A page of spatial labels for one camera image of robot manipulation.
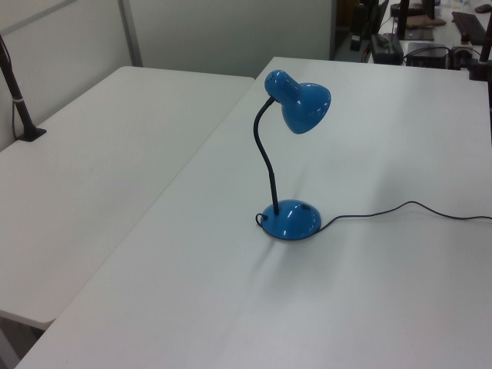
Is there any black clamp stand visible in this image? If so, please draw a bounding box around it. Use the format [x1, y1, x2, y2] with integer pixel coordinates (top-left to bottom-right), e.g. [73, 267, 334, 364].
[467, 22, 492, 81]

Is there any brown cloth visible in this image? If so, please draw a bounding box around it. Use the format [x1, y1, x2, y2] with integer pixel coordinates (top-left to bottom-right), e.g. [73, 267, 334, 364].
[406, 15, 447, 29]

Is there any black lamp power cable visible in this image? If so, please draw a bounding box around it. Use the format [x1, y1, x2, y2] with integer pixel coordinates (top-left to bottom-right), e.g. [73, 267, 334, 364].
[317, 201, 492, 234]

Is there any blue gooseneck desk lamp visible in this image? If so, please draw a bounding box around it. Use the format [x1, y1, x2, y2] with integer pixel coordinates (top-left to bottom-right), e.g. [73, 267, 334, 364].
[253, 69, 333, 242]

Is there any black electronics box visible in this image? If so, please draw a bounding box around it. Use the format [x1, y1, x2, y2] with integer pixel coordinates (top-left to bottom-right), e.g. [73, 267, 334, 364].
[405, 42, 451, 69]

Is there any black camera stand pole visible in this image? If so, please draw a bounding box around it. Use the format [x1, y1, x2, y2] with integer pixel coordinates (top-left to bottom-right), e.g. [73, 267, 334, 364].
[0, 33, 48, 143]

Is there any dark vertical pole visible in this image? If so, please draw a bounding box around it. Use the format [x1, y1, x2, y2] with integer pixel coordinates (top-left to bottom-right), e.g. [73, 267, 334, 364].
[397, 0, 411, 40]

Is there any black keyboard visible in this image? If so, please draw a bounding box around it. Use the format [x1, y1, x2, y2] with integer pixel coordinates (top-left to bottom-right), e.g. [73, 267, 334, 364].
[450, 11, 488, 44]

